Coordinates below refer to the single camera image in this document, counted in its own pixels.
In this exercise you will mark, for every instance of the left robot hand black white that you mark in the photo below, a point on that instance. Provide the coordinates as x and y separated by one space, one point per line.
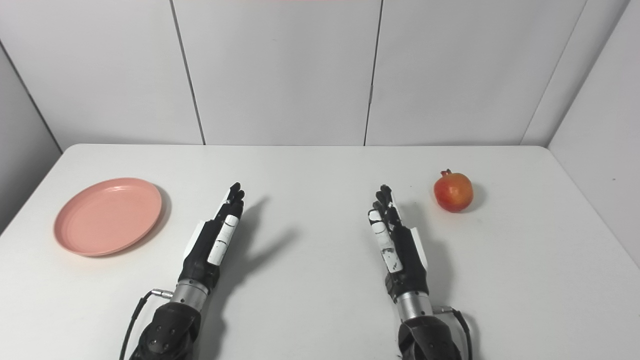
210 245

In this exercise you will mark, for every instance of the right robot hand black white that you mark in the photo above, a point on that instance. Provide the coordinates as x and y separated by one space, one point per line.
400 250

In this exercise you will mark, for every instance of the red pomegranate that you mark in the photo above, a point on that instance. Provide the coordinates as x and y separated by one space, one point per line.
453 192

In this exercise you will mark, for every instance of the pink round plate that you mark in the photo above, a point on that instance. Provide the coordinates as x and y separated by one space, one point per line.
108 216

